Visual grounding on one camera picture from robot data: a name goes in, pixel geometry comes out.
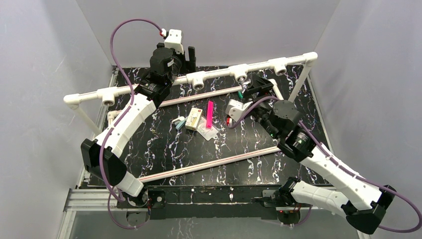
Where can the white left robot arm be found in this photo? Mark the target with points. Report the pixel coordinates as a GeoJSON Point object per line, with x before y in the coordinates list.
{"type": "Point", "coordinates": [101, 156]}

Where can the chrome water faucet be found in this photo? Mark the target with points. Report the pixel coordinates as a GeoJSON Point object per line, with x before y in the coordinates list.
{"type": "Point", "coordinates": [244, 83]}

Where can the clear plastic bag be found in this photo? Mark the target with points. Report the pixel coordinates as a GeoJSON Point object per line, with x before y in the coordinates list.
{"type": "Point", "coordinates": [208, 133]}

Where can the white PVC pipe frame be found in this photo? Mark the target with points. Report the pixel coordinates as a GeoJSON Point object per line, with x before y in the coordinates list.
{"type": "Point", "coordinates": [197, 79]}

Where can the pink rectangular bar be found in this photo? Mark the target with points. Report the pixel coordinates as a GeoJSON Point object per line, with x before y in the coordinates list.
{"type": "Point", "coordinates": [209, 114]}

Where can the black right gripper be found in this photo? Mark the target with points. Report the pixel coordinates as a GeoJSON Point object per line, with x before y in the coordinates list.
{"type": "Point", "coordinates": [261, 85]}

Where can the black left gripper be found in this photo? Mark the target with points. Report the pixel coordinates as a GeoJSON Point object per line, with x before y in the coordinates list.
{"type": "Point", "coordinates": [188, 67]}

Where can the white small fitting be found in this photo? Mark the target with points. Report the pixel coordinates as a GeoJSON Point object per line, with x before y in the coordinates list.
{"type": "Point", "coordinates": [177, 120]}

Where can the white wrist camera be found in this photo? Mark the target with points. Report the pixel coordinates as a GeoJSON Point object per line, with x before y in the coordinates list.
{"type": "Point", "coordinates": [235, 110]}
{"type": "Point", "coordinates": [174, 40]}

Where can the teal small fitting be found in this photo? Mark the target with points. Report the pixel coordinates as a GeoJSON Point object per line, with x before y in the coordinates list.
{"type": "Point", "coordinates": [180, 124]}

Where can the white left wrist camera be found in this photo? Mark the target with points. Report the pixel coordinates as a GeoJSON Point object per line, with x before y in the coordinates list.
{"type": "Point", "coordinates": [174, 40]}

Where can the beige small cardboard box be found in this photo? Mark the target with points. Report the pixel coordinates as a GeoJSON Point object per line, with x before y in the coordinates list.
{"type": "Point", "coordinates": [193, 119]}

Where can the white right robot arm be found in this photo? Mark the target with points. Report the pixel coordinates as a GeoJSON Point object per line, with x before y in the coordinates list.
{"type": "Point", "coordinates": [361, 204]}

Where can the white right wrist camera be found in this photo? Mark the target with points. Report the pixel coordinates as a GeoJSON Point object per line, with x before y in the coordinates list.
{"type": "Point", "coordinates": [235, 110]}

